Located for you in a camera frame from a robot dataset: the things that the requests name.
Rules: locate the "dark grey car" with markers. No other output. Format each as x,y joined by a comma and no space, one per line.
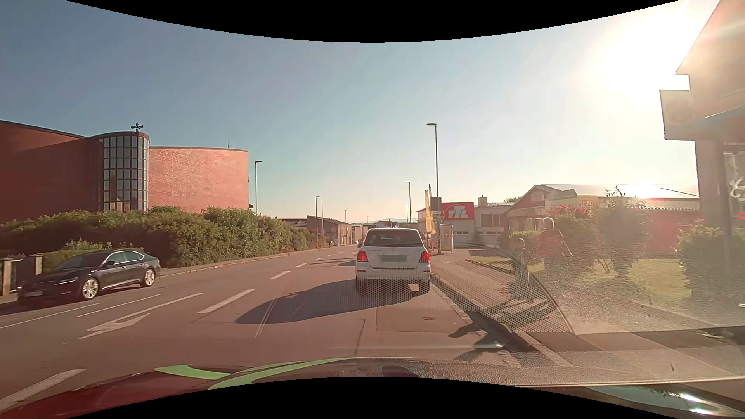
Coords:
93,273

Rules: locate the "road markings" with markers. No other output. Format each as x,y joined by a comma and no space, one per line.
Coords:
226,301

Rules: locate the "car's own bonnet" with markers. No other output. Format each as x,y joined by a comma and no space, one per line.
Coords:
291,372

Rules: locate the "green hedge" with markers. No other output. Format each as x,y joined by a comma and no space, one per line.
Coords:
174,233

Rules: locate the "grass lawn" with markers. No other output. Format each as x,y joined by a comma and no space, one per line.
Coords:
652,279

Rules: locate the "low building with gabled roof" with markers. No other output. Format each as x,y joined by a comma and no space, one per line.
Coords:
559,201

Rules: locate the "bush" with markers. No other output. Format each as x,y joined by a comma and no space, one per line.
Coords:
623,233
707,262

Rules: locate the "white car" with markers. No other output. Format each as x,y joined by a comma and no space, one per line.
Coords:
393,259

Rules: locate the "grey asphalt road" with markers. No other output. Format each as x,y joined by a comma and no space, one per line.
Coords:
326,331

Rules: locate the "yellow banner on pole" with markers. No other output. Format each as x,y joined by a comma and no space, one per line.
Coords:
429,212

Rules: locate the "tall lamp post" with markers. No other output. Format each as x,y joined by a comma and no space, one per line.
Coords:
436,186

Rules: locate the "paved pavement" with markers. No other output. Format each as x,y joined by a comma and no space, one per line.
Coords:
524,308

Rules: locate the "building with overhanging roof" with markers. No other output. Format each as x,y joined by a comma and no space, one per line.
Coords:
719,105

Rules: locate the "white building with red sign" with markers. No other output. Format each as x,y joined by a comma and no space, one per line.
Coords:
465,218

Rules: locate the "person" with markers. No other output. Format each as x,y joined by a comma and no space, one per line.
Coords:
550,247
521,256

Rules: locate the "red brick building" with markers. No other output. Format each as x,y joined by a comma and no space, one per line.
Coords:
58,174

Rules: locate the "grey building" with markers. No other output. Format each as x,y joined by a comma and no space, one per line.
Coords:
332,228

